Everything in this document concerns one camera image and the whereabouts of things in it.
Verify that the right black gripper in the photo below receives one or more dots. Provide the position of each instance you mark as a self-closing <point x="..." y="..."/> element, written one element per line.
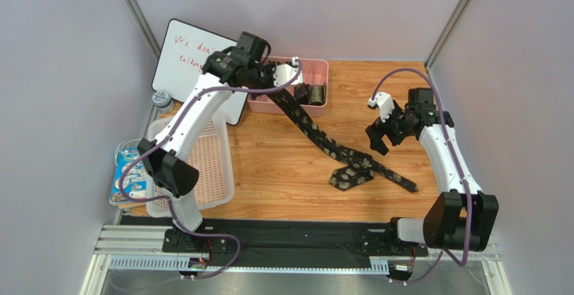
<point x="387" y="128"/>

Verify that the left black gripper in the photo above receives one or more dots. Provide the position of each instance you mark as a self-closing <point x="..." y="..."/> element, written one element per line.
<point x="267" y="79"/>

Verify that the black floral patterned tie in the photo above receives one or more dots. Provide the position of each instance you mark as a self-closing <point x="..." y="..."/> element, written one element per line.
<point x="359" y="168"/>

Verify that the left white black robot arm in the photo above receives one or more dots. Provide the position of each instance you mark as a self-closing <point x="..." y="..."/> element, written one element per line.
<point x="235" y="69"/>

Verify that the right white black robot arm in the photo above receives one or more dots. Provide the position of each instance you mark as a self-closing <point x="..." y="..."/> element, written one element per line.
<point x="463" y="215"/>

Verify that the black glossy rolled tie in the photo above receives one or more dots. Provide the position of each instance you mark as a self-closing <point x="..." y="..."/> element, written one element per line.
<point x="302" y="94"/>

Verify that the pink divided organizer box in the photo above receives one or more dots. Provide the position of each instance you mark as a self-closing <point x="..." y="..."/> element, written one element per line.
<point x="315" y="72"/>

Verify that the olive green rolled tie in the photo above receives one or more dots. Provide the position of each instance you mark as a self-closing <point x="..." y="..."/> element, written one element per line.
<point x="318" y="95"/>

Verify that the white whiteboard with red writing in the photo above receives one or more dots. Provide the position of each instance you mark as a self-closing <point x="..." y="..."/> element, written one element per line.
<point x="184" y="51"/>

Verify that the small blue white jar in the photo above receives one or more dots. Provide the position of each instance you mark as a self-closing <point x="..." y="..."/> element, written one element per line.
<point x="163" y="101"/>

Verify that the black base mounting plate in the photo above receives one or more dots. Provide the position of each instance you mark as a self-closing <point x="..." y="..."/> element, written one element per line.
<point x="291" y="244"/>

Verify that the white plastic mesh basket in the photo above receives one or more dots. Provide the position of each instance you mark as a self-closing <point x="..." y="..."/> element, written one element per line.
<point x="211" y="157"/>

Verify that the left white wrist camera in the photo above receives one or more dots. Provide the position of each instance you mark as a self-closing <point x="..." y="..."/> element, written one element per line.
<point x="288" y="73"/>

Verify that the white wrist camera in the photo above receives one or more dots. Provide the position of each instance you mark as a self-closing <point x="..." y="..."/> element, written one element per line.
<point x="383" y="102"/>
<point x="288" y="73"/>

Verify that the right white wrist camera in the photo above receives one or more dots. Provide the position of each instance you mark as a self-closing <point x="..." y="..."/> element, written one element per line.
<point x="383" y="102"/>

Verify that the aluminium frame rail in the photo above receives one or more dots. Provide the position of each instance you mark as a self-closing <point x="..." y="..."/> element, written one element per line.
<point x="146" y="256"/>

